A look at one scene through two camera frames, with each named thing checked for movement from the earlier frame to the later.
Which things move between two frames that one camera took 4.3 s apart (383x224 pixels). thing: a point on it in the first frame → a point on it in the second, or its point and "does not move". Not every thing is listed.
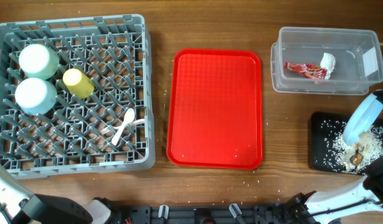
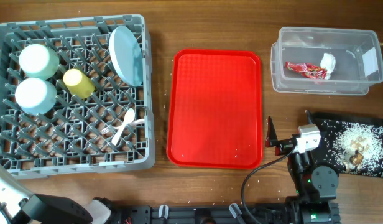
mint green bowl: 38,62 does not move
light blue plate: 362,119 → 126,55
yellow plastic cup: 78,83 does not move
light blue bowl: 35,96 does not move
